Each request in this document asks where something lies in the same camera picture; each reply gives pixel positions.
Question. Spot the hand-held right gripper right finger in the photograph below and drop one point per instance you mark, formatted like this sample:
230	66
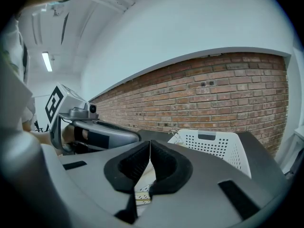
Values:
209	189

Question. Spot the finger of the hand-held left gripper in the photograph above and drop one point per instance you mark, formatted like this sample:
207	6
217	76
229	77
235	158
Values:
118	136

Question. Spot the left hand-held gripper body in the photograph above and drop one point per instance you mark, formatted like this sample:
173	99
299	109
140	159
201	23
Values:
69	101

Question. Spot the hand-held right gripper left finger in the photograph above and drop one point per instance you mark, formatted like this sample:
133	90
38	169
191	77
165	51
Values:
95	186

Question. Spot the white plastic laundry basket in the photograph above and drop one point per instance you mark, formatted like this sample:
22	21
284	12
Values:
228	151

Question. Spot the person's left forearm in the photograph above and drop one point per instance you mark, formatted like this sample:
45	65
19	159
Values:
38	134

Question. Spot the person's left hand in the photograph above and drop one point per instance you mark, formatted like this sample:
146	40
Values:
69	133

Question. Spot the black tripod stand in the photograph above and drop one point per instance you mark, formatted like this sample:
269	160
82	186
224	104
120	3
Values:
39	127

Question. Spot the ceiling light panel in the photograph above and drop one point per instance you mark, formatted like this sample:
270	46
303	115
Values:
47	62

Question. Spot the person's white printed t-shirt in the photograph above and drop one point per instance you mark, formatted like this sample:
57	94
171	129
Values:
12	79

